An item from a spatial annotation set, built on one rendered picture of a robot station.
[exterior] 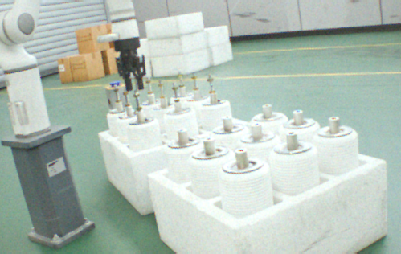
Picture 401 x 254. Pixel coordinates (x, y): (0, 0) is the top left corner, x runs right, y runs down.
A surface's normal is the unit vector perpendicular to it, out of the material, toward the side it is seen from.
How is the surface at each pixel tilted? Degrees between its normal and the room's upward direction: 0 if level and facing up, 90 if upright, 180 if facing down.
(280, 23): 90
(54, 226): 90
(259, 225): 90
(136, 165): 90
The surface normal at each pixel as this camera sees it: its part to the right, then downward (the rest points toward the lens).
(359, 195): 0.48, 0.15
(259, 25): -0.57, 0.29
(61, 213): 0.80, 0.02
